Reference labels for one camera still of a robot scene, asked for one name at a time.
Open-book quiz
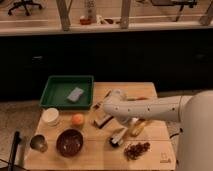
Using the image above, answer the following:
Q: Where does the white cup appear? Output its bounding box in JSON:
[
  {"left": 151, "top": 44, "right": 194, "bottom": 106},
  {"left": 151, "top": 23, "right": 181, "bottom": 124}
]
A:
[{"left": 42, "top": 108, "right": 59, "bottom": 126}]

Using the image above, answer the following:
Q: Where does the orange fruit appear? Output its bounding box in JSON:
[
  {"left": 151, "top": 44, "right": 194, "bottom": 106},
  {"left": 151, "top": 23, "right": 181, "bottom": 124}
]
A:
[{"left": 71, "top": 113, "right": 84, "bottom": 126}]

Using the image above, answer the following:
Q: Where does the white handled black brush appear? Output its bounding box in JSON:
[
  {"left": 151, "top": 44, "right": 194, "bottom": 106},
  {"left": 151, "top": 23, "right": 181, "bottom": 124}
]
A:
[{"left": 109, "top": 128, "right": 127, "bottom": 147}]

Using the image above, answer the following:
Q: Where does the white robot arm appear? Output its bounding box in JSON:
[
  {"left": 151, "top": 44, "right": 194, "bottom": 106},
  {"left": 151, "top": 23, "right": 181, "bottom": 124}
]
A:
[{"left": 103, "top": 89, "right": 213, "bottom": 171}]

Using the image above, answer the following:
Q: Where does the black office chair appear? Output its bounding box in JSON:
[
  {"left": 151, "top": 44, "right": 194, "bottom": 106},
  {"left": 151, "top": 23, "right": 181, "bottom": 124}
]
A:
[{"left": 8, "top": 0, "right": 43, "bottom": 16}]

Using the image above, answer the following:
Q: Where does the pile of brown debris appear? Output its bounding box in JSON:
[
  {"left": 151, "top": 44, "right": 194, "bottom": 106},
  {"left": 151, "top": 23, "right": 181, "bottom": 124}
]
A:
[{"left": 124, "top": 142, "right": 150, "bottom": 160}]

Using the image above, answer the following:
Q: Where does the red object on shelf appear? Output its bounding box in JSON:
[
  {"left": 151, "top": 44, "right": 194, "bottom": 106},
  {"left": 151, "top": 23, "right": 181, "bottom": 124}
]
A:
[{"left": 79, "top": 16, "right": 92, "bottom": 25}]

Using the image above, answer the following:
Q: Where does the metal cup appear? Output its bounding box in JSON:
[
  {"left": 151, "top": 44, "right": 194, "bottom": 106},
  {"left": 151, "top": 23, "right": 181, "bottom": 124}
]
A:
[{"left": 30, "top": 135, "right": 48, "bottom": 152}]

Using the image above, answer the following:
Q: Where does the orange bowl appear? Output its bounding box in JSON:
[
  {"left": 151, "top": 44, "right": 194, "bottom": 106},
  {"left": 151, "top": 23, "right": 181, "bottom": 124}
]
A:
[{"left": 127, "top": 97, "right": 148, "bottom": 101}]

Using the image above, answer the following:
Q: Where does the black stand pole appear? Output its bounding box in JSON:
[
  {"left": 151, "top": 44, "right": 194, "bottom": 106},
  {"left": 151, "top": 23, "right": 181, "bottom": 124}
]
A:
[{"left": 8, "top": 131, "right": 21, "bottom": 171}]

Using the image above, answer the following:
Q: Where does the green plastic tray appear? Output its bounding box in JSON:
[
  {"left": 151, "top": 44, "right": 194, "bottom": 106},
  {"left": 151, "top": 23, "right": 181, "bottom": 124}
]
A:
[{"left": 40, "top": 75, "right": 94, "bottom": 110}]

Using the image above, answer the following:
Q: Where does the wooden block brush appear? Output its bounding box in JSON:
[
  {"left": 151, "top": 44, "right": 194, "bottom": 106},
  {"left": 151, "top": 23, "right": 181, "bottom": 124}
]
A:
[{"left": 93, "top": 114, "right": 112, "bottom": 129}]

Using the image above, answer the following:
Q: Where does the grey sponge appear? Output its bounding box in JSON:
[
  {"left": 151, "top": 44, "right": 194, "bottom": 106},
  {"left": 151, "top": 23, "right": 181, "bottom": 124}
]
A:
[{"left": 67, "top": 87, "right": 84, "bottom": 102}]

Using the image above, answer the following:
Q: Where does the dark brown bowl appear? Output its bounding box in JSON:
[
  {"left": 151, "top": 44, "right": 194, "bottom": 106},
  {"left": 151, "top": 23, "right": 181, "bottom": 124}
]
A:
[{"left": 56, "top": 129, "right": 83, "bottom": 157}]

